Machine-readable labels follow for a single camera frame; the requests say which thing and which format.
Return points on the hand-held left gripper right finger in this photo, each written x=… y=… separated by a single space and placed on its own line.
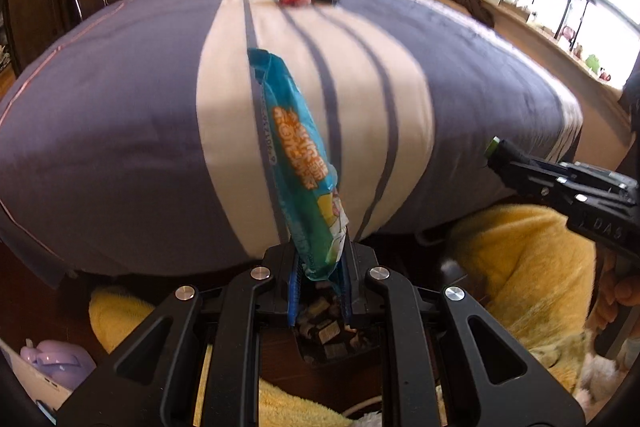
x=352 y=292

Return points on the yellow fleece blanket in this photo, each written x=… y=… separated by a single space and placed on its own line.
x=525 y=267

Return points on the blue white striped blanket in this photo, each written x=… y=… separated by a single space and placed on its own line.
x=125 y=107

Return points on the purple plastic toy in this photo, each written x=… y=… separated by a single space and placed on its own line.
x=55 y=359

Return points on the white plush toy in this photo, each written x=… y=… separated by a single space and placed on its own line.
x=597 y=382

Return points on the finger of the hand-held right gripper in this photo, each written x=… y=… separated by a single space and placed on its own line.
x=550 y=181

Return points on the teal snack packet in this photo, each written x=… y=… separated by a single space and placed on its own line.
x=295 y=147

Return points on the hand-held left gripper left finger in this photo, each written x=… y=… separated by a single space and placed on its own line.
x=294 y=287

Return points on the person's right hand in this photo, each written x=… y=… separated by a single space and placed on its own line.
x=622 y=297

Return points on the dark waste bin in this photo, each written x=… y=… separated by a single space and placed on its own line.
x=325 y=337

